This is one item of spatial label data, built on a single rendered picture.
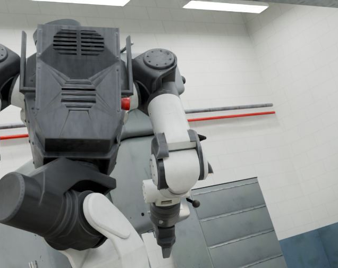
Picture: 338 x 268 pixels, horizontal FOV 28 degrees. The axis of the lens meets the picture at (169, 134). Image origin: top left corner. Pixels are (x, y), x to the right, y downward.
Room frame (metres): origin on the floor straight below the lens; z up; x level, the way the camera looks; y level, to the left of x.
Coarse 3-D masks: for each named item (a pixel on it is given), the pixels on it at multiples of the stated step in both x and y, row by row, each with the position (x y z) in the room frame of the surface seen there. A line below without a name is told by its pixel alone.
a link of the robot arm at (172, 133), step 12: (168, 96) 1.63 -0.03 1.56; (156, 108) 1.62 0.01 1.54; (168, 108) 1.61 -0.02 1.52; (180, 108) 1.62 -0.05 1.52; (156, 120) 1.61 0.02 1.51; (168, 120) 1.58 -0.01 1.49; (180, 120) 1.59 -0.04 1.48; (156, 132) 1.60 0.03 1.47; (168, 132) 1.56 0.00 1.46; (180, 132) 1.56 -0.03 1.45; (192, 132) 1.58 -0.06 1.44; (156, 144) 1.56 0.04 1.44; (168, 144) 1.56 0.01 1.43; (180, 144) 1.57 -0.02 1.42; (192, 144) 1.58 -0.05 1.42; (156, 156) 1.54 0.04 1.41; (168, 156) 1.55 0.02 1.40; (204, 156) 1.58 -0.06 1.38; (156, 168) 1.55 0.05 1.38; (204, 168) 1.58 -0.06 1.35; (156, 180) 1.57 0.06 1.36
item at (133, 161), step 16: (128, 144) 2.23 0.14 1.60; (144, 144) 2.27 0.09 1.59; (128, 160) 2.24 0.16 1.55; (144, 160) 2.25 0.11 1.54; (112, 176) 2.31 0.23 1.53; (128, 176) 2.25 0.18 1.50; (144, 176) 2.24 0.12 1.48; (112, 192) 2.33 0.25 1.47; (128, 192) 2.27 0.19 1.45; (128, 208) 2.29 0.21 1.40; (144, 208) 2.23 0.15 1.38; (144, 224) 2.25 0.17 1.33
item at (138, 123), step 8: (136, 112) 2.23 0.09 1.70; (128, 120) 2.20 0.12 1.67; (136, 120) 2.22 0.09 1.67; (144, 120) 2.24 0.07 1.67; (128, 128) 2.19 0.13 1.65; (136, 128) 2.21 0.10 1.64; (144, 128) 2.24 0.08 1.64; (152, 128) 2.26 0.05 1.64; (128, 136) 2.23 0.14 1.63; (136, 136) 2.27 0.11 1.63
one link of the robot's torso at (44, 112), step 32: (64, 32) 1.53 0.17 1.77; (96, 32) 1.51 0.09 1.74; (32, 64) 1.58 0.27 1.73; (64, 64) 1.47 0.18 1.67; (96, 64) 1.49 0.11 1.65; (128, 64) 1.61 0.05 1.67; (32, 96) 1.55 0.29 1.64; (64, 96) 1.47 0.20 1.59; (96, 96) 1.48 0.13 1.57; (128, 96) 1.61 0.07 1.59; (32, 128) 1.52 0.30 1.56; (64, 128) 1.46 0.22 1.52; (96, 128) 1.48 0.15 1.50; (96, 160) 1.58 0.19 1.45
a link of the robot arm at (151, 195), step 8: (144, 184) 1.82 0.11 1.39; (152, 184) 1.82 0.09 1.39; (144, 192) 1.84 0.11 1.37; (152, 192) 1.81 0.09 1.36; (152, 200) 1.83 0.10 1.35; (160, 200) 1.84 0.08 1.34; (168, 200) 1.85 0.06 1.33; (176, 200) 1.86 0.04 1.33; (152, 208) 1.89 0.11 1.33; (160, 208) 1.87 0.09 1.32; (168, 208) 1.88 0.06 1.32; (176, 208) 1.89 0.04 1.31; (160, 216) 1.89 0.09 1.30; (168, 216) 1.89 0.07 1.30
